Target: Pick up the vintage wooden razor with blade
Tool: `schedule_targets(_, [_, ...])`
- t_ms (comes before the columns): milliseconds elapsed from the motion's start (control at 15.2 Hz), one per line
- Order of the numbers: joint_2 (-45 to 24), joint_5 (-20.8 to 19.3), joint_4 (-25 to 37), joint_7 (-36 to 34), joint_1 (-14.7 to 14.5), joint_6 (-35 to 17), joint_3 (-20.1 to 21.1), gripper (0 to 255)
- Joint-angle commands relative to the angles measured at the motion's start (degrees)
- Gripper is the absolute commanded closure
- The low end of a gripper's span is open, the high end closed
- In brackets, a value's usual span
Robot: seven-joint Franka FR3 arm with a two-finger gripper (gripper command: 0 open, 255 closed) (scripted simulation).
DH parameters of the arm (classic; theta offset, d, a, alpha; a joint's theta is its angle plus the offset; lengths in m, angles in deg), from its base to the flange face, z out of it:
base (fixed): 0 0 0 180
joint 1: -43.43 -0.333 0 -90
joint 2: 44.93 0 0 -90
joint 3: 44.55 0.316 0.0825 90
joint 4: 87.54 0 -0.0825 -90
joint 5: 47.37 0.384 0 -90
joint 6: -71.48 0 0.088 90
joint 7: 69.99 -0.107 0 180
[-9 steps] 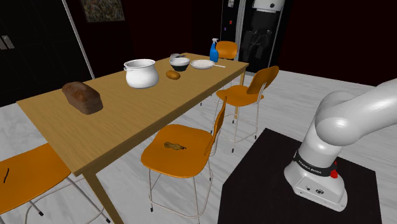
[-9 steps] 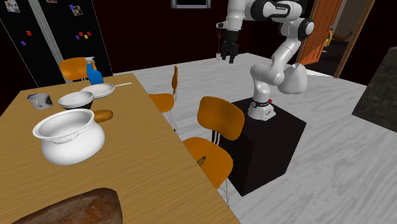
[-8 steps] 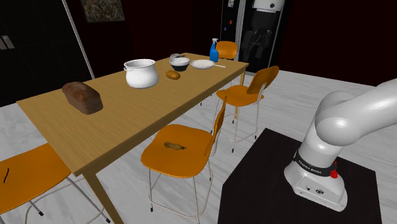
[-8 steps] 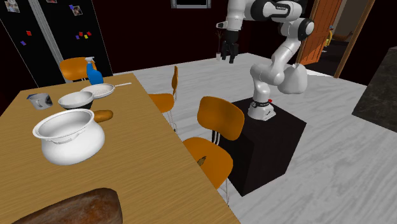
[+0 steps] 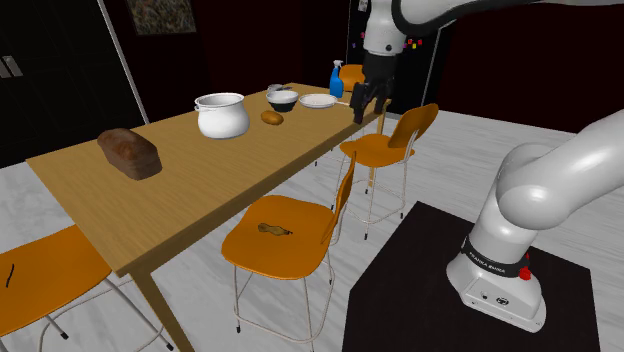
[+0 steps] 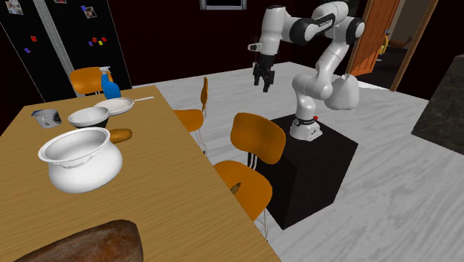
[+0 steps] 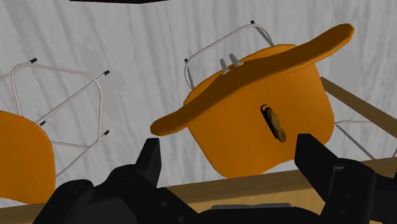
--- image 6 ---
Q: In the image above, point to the blue spray bottle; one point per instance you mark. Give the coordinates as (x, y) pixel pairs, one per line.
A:
(110, 89)

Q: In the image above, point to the wooden table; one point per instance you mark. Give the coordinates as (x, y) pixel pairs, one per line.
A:
(174, 181)

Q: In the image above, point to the small brown bread roll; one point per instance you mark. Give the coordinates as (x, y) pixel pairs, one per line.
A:
(121, 135)

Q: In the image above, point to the orange chair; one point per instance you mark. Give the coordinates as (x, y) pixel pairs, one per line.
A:
(85, 80)
(190, 119)
(257, 136)

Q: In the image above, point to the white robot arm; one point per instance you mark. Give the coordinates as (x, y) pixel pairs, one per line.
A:
(308, 101)

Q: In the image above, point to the black fridge with magnets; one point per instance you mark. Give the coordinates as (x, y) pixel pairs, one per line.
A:
(72, 21)

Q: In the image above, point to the black robot stand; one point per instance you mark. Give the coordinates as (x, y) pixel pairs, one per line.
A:
(308, 170)

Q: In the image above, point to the large white pot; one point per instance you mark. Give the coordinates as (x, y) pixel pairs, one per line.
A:
(85, 170)

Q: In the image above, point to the white frying pan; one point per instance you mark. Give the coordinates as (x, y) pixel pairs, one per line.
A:
(116, 105)

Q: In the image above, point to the dark stone counter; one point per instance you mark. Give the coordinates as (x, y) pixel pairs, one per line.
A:
(444, 105)

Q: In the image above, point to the orange door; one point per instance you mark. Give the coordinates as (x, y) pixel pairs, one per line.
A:
(373, 36)

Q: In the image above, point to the grey mug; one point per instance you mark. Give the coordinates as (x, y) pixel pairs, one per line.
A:
(46, 119)

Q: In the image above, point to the large brown bread loaf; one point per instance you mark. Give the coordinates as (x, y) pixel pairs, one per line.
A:
(94, 243)

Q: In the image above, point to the white bowl with dark base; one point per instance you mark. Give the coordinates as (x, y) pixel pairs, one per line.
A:
(89, 116)

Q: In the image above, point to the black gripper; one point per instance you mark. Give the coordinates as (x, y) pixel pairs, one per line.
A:
(265, 63)

